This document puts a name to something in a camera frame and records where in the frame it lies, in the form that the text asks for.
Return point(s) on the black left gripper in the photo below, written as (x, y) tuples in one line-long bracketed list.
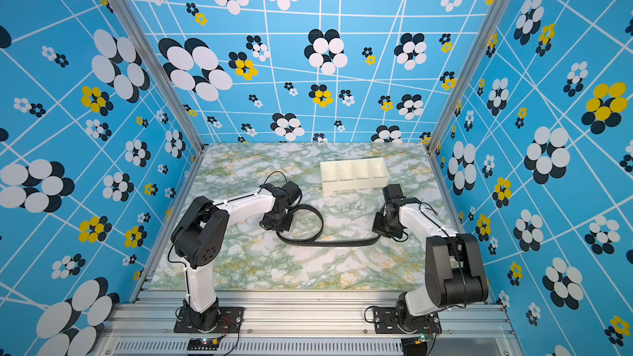
[(284, 228)]

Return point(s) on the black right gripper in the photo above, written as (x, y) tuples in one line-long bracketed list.
[(377, 226)]

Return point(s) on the black belt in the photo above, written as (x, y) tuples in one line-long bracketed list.
[(314, 241)]

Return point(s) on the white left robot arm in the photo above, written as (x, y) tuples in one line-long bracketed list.
[(198, 239)]

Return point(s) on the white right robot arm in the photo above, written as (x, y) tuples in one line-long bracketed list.
[(454, 270)]

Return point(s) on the white compartment storage tray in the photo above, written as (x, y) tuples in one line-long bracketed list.
[(353, 175)]

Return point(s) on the right controller board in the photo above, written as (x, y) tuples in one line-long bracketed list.
[(417, 346)]

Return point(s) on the controller board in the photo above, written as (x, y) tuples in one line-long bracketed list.
[(417, 346), (197, 345)]

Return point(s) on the left controller board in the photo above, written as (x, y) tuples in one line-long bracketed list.
[(197, 345)]

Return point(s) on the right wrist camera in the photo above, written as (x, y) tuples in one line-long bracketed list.
[(393, 195)]

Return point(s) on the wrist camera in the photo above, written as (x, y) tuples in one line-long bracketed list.
[(393, 195), (287, 192)]

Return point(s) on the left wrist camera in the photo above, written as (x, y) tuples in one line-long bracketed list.
[(287, 192)]

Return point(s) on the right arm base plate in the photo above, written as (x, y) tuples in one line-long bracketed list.
[(394, 321)]

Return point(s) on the aluminium front rail frame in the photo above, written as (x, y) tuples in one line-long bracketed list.
[(302, 323)]

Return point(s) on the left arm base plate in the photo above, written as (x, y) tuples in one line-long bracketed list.
[(217, 320)]

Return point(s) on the aluminium corner post right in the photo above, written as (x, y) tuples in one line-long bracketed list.
[(474, 57)]

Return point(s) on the aluminium corner post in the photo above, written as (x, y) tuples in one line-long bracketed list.
[(130, 23), (474, 57)]

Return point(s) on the aluminium corner post left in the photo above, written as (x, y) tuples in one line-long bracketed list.
[(130, 23)]

